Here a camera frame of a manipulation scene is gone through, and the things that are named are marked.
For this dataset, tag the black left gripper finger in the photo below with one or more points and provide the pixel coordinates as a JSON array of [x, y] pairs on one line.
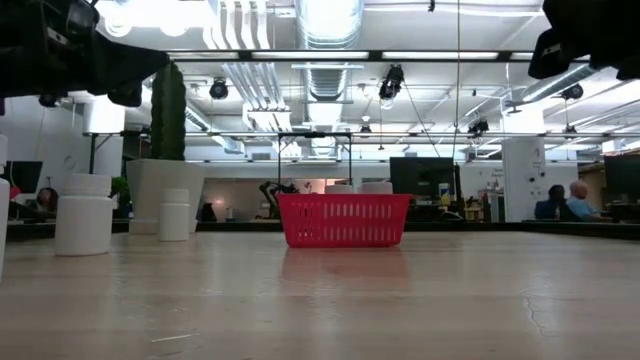
[[130, 75], [125, 55]]

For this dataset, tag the white pill bottle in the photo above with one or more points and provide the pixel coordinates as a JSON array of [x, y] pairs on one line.
[[82, 220], [174, 220], [3, 225]]

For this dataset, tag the red plastic basket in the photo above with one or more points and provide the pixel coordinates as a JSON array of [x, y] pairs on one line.
[[345, 225]]

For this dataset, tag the black background robot arm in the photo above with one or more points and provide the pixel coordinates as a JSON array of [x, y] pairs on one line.
[[272, 195]]

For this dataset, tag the green cactus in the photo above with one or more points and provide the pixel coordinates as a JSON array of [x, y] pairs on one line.
[[168, 115]]

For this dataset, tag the black ceiling spotlight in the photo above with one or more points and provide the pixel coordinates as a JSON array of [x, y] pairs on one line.
[[478, 127], [391, 82], [218, 89], [572, 92]]

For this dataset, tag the small green plant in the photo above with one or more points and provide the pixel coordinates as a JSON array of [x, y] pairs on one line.
[[120, 187]]

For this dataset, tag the white hexagonal plant pot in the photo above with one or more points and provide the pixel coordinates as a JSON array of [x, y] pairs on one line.
[[150, 190]]

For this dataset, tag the black computer monitor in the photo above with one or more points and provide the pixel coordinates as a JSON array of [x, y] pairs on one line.
[[622, 175], [22, 175], [420, 175]]

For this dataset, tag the person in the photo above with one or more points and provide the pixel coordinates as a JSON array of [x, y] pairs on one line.
[[45, 200], [552, 205], [582, 202]]

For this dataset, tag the white building pillar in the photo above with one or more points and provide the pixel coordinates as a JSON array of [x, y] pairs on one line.
[[522, 175]]

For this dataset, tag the yellow and blue container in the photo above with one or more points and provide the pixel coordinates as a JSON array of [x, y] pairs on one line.
[[444, 192]]

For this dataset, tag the black overhead light bar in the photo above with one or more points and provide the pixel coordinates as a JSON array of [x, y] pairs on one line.
[[375, 55]]

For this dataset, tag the silver ventilation duct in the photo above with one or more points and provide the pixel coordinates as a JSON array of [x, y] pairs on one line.
[[327, 25]]

